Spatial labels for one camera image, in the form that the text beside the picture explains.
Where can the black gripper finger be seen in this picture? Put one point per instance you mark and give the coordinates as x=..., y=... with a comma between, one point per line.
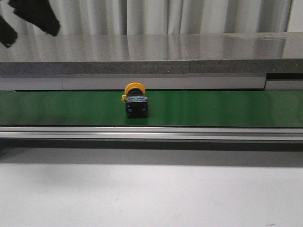
x=8, y=35
x=38, y=13

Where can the yellow push button switch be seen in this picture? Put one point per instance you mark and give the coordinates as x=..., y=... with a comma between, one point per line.
x=136, y=101

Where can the white pleated curtain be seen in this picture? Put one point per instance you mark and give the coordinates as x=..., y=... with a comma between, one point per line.
x=148, y=17

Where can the grey stone counter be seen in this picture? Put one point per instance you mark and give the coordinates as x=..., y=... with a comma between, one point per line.
x=257, y=61

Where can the green belt conveyor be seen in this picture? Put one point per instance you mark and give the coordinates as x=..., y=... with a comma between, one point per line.
x=172, y=115

